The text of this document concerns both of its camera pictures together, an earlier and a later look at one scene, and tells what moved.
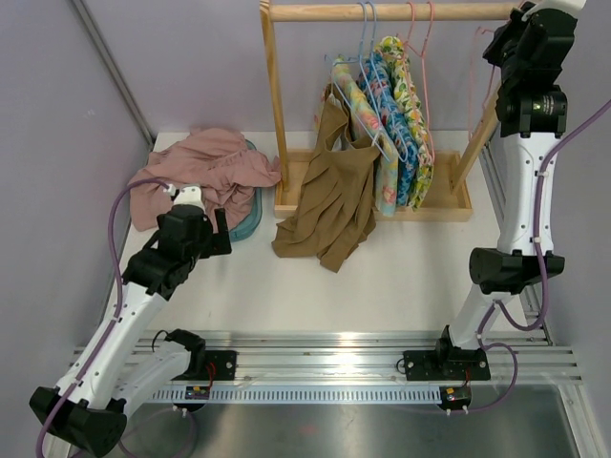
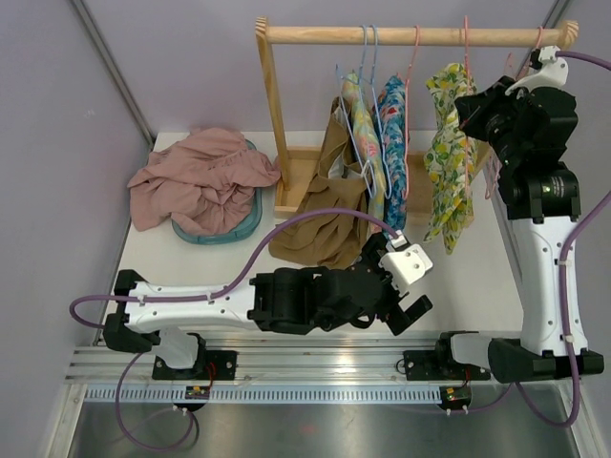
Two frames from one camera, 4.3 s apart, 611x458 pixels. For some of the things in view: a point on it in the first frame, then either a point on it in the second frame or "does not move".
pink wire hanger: [405, 48] to [407, 93]
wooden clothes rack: [452, 191] to [294, 170]
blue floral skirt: [376, 80] to [391, 115]
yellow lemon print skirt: [406, 84] to [450, 160]
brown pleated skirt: [334, 215] does not move
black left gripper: [217, 242] to [371, 256]
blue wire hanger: [370, 69] to [387, 181]
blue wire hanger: [383, 144] to [371, 192]
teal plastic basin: [246, 226] does not move
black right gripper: [516, 25] to [474, 110]
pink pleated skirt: [221, 162] does not move
